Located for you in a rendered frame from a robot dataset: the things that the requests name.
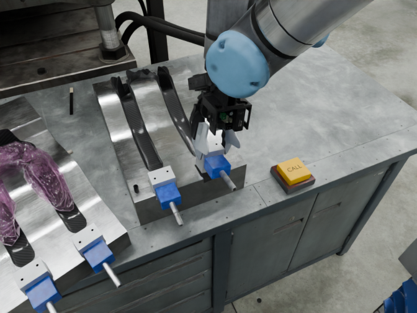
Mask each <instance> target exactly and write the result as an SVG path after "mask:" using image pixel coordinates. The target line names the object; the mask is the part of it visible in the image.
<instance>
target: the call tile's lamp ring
mask: <svg viewBox="0 0 417 313"><path fill-rule="evenodd" d="M276 167H277V165H275V166H272V169H273V170H274V171H275V172H276V174H277V175H278V177H279V178H280V179H281V180H282V182H283V183H284V184H285V186H286V187H287V189H292V188H294V187H297V186H300V185H301V184H305V183H307V182H309V181H313V180H314V179H315V178H314V176H313V175H312V174H311V176H310V177H311V178H310V179H307V180H305V181H302V182H300V183H297V184H294V185H291V186H289V185H288V184H287V183H286V181H285V180H284V179H283V177H282V176H281V175H280V174H279V172H278V171H277V170H276Z"/></svg>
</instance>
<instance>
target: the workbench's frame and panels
mask: <svg viewBox="0 0 417 313"><path fill-rule="evenodd" d="M415 154H417V148H416V149H414V150H412V151H409V152H406V153H404V154H401V155H398V156H396V157H394V158H391V159H389V160H386V161H383V162H381V163H378V164H376V165H374V166H371V167H368V168H366V169H364V170H361V171H358V172H356V173H353V174H351V175H348V176H345V177H343V178H341V179H338V180H336V181H333V182H330V183H328V184H325V185H323V186H320V187H318V188H315V189H312V190H310V191H307V192H305V193H303V194H300V195H298V196H295V197H292V198H290V199H287V200H285V201H282V202H280V203H277V204H274V205H273V206H270V207H267V208H265V209H262V210H260V211H257V212H254V213H252V214H250V215H247V216H244V217H242V218H239V219H236V220H234V221H232V222H229V223H227V224H224V225H221V226H219V227H216V228H214V229H212V230H209V231H206V232H204V233H202V234H199V235H196V236H194V237H191V238H188V239H186V240H183V241H181V242H179V243H176V244H174V245H171V246H168V247H166V248H163V249H161V250H158V251H156V252H153V253H150V254H148V255H145V256H143V257H141V258H138V259H136V260H133V261H130V262H128V263H125V264H123V265H120V266H118V267H115V268H113V271H114V272H115V274H116V275H117V276H118V278H119V280H121V282H122V284H123V285H122V287H121V288H118V289H117V288H116V286H115V285H114V283H113V282H112V280H111V279H110V278H109V276H108V274H107V273H106V272H103V273H100V274H97V275H95V276H92V277H90V278H88V279H84V280H82V281H80V282H78V283H76V284H75V285H73V286H72V287H70V288H69V289H67V290H66V291H65V292H63V293H62V294H61V295H62V299H60V300H59V301H58V302H56V303H55V304H54V305H55V307H56V309H57V311H58V313H210V312H212V313H221V312H223V311H224V307H225V305H227V304H229V303H231V302H233V301H235V300H238V299H240V298H242V297H244V296H246V295H249V294H251V293H253V292H255V291H257V290H259V289H261V288H263V287H265V286H267V285H270V284H272V283H274V282H276V281H278V280H280V279H282V278H284V277H286V276H289V275H291V274H293V273H295V272H297V271H300V270H302V269H304V268H306V267H308V266H310V265H312V264H314V263H316V262H318V261H321V260H323V259H325V258H327V257H329V256H331V255H334V254H337V255H338V256H342V255H344V254H345V253H347V252H348V250H349V249H350V247H351V245H352V244H353V243H354V241H355V239H356V238H357V236H358V235H359V234H360V232H361V230H362V229H363V227H364V226H365V224H366V223H367V221H368V220H369V218H370V217H371V215H372V213H373V212H374V211H375V209H376V207H377V206H378V204H379V203H380V201H381V200H382V198H383V197H384V195H385V193H386V192H387V191H388V189H389V187H390V186H391V184H392V183H393V181H394V180H395V178H396V177H397V175H398V174H399V172H400V170H401V169H402V168H403V166H404V164H405V163H406V161H407V160H408V159H409V157H410V156H412V155H415Z"/></svg>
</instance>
